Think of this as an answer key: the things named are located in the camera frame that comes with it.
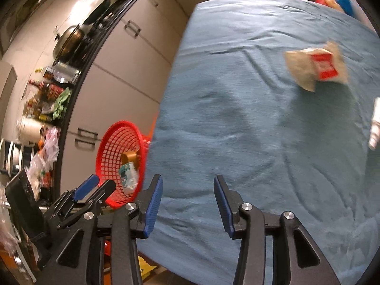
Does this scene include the green cloth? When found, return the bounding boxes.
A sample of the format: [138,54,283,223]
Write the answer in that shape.
[52,87,73,121]

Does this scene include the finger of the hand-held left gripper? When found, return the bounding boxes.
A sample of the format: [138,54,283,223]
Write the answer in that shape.
[57,180,117,230]
[51,175,100,214]

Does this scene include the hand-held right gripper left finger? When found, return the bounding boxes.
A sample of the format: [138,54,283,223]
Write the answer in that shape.
[36,175,165,285]

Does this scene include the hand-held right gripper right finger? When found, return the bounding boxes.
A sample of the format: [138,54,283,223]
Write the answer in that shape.
[214,175,342,285]

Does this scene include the beige kitchen cabinets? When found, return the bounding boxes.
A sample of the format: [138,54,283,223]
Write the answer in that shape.
[0,60,18,143]
[59,0,197,197]

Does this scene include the steel wok with lid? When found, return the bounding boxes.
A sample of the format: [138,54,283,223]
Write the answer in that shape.
[52,24,90,62]

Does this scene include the blue tablecloth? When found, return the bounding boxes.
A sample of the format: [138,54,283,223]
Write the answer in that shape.
[137,0,380,285]

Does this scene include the red plastic basket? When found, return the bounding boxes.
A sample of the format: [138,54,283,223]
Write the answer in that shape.
[95,120,154,210]

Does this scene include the white jar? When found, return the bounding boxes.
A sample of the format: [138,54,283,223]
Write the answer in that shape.
[16,116,46,147]

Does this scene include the white tube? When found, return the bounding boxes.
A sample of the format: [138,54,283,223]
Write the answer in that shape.
[368,96,380,151]

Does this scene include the clear glass container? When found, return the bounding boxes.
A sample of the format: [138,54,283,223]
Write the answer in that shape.
[53,61,82,84]

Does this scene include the black gas stove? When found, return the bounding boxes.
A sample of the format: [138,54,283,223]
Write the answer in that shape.
[80,0,135,66]

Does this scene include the metal dish rack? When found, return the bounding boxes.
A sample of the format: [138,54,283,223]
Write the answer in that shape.
[0,138,34,175]

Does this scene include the pile of plastic bags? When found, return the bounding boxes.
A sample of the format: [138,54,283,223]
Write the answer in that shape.
[29,126,60,191]

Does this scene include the white wrapper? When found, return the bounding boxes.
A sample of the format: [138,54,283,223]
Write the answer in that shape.
[119,163,140,195]

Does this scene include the beige snack packet red label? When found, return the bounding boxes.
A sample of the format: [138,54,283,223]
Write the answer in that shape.
[283,41,350,93]

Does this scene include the beige upper kitchen cabinets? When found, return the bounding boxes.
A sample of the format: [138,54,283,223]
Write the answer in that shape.
[0,60,18,143]

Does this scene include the yellow paper bag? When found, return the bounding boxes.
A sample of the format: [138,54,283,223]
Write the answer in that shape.
[138,257,157,281]

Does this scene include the oil bottle yellow cap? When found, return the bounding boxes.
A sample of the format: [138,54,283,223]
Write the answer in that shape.
[35,67,56,78]

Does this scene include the dark sauce bottle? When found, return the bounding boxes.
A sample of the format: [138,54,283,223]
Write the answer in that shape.
[28,79,65,102]

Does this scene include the beige lower kitchen cabinets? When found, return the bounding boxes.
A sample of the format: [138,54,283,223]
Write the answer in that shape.
[59,0,197,197]

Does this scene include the blue bag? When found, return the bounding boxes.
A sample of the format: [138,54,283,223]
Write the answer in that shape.
[335,0,357,18]

